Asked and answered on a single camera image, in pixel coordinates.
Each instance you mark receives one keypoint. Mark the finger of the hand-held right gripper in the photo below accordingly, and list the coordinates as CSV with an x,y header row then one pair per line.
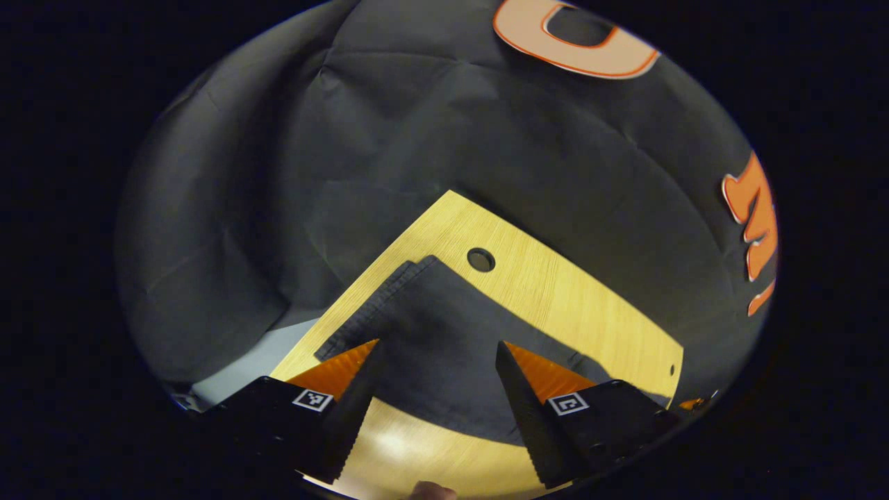
x,y
691,403

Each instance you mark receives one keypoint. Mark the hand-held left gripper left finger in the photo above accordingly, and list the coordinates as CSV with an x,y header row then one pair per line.
x,y
351,423

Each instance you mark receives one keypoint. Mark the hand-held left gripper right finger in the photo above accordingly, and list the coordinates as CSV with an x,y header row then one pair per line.
x,y
531,430

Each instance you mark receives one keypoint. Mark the black jeans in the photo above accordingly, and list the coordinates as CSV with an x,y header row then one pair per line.
x,y
444,347

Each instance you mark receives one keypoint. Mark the black backdrop cloth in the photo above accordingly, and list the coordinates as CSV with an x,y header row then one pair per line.
x,y
417,125

